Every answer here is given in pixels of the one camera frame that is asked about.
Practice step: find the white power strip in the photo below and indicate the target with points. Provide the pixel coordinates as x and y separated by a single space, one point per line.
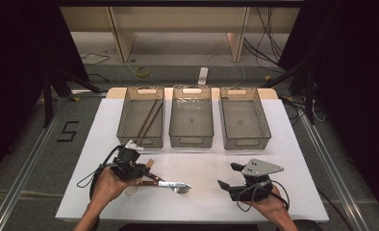
203 76

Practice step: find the light wooden shelf unit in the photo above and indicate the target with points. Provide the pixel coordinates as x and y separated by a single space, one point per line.
178 19

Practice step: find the person's left hand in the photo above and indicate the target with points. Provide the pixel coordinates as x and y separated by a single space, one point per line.
109 187

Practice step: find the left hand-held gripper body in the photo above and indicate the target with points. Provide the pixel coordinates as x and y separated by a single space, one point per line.
126 160

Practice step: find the aluminium floor rail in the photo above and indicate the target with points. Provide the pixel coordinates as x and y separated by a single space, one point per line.
24 173
332 166

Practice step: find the clear plastic spoon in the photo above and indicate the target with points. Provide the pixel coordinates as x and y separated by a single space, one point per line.
131 191

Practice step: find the yellow tape roll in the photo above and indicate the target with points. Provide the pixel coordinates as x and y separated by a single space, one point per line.
137 72

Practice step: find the grey translucent plastic bin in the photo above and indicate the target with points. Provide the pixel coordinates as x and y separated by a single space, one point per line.
243 120
136 115
191 118

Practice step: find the person's right hand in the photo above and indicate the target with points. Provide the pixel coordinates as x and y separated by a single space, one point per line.
271 207

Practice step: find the black curtain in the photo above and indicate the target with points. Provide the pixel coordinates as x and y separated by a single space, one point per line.
354 80
17 64

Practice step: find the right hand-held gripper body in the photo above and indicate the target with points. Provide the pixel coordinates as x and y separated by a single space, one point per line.
261 167

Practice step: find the light wooden utensil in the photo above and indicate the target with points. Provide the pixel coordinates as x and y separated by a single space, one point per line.
149 163

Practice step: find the black metal stand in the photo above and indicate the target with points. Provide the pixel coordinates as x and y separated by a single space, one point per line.
309 96
47 96

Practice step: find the dark brown chopstick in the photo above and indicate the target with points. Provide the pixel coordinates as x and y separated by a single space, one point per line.
154 118
147 118

